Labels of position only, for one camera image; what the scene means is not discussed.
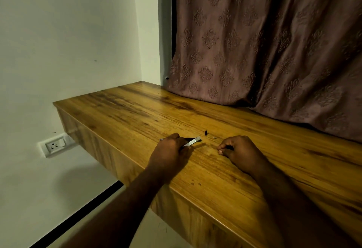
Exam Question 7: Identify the person's right hand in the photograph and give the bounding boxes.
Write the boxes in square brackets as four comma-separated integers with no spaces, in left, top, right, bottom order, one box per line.
[217,135,269,175]

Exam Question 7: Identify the person's left hand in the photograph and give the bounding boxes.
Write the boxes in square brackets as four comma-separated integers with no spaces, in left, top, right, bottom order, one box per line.
[145,133,193,185]

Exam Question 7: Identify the silver metal tweezers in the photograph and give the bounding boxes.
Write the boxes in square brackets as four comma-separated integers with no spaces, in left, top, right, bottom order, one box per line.
[182,136,202,147]

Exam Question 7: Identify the person's left forearm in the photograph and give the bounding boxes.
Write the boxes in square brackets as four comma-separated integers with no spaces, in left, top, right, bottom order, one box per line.
[61,169,164,248]

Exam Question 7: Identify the person's right forearm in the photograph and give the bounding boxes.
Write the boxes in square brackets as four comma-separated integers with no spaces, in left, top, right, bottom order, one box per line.
[249,161,362,248]

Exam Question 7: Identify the brown patterned curtain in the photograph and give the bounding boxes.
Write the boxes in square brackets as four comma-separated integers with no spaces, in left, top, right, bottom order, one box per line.
[166,0,362,143]

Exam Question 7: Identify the wooden wall-mounted desk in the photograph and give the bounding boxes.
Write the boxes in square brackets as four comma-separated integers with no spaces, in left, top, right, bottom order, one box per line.
[53,81,362,248]

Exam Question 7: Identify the white wall power socket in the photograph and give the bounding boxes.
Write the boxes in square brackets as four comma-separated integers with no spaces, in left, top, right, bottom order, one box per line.
[38,132,76,158]

